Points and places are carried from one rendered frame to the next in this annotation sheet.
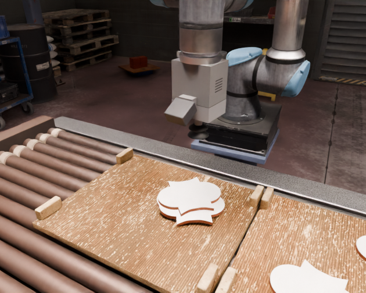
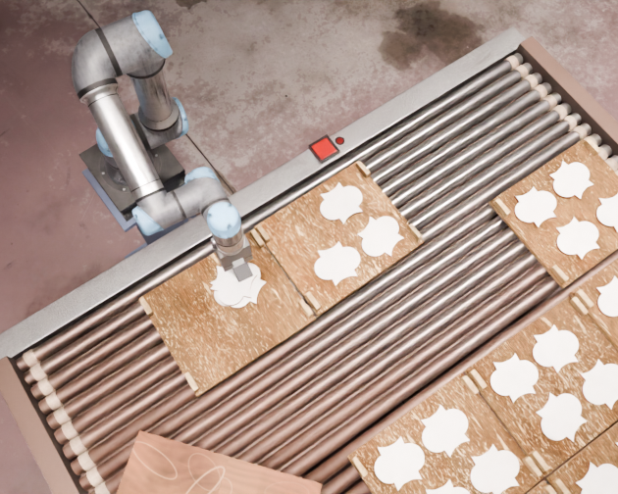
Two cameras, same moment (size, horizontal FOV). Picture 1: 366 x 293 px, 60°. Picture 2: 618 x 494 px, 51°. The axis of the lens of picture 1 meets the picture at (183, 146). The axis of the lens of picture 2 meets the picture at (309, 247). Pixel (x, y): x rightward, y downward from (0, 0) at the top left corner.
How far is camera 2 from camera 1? 1.48 m
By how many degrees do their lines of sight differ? 55
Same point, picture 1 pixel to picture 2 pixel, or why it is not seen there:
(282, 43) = (162, 117)
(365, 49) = not seen: outside the picture
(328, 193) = (272, 184)
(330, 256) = (321, 235)
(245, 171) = not seen: hidden behind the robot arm
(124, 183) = (184, 321)
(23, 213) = (175, 403)
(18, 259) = (226, 409)
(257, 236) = (287, 262)
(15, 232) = (195, 410)
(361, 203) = (291, 174)
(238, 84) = not seen: hidden behind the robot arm
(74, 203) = (190, 364)
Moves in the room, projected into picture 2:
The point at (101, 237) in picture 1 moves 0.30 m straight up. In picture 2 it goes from (237, 354) to (227, 328)
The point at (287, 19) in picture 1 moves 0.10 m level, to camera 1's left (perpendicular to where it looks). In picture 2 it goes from (161, 104) to (141, 132)
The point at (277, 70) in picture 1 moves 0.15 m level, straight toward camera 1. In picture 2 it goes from (169, 132) to (204, 164)
